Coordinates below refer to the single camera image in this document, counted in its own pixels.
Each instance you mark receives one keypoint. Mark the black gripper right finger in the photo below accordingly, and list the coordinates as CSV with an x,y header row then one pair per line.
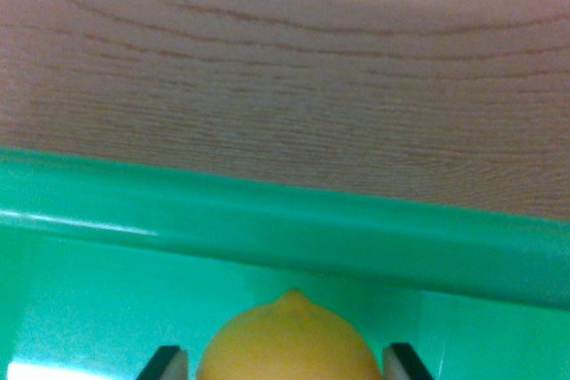
x,y
403,363

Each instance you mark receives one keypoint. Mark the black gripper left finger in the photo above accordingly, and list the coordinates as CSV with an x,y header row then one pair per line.
x,y
165,365

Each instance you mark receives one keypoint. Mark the yellow lemon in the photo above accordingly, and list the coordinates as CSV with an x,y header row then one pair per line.
x,y
289,344

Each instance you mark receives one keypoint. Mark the green plastic bin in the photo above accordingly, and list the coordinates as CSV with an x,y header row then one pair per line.
x,y
111,282

